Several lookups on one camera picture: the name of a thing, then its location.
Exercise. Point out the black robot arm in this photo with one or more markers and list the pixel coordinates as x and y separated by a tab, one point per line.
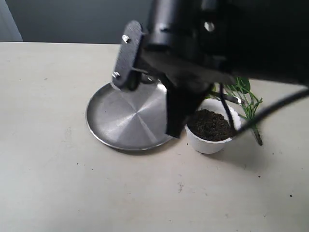
266	40

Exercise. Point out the dark soil in pot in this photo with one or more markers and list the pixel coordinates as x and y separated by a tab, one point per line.
209	126

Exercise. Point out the red artificial anthurium flower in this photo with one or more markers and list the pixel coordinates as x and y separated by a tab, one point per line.
240	94

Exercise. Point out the round stainless steel plate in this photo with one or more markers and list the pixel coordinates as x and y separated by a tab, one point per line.
129	121

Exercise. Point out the white plastic flower pot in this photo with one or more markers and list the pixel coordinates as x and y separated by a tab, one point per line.
204	146

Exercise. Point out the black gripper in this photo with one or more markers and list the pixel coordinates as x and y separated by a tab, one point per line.
186	40

